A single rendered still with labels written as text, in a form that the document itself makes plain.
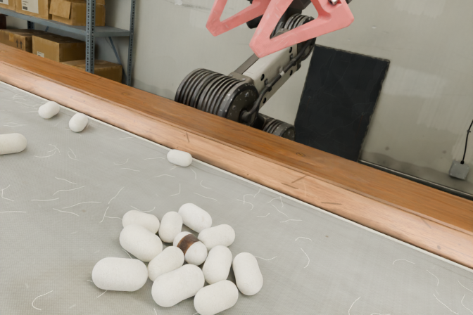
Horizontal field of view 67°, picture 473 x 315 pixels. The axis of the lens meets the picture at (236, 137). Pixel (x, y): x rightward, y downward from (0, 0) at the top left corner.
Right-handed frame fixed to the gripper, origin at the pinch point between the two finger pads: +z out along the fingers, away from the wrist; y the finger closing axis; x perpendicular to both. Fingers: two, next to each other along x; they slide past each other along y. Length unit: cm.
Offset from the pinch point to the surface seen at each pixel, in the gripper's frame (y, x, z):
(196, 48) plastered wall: 215, -81, -20
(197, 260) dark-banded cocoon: -9.7, -6.5, 15.4
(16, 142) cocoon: 11.9, 4.2, 23.6
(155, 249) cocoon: -8.4, -3.9, 16.8
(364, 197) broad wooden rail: -6.0, -21.6, 1.5
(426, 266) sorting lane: -14.5, -23.5, 2.7
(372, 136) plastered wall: 115, -162, -52
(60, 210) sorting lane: 0.4, 0.0, 22.2
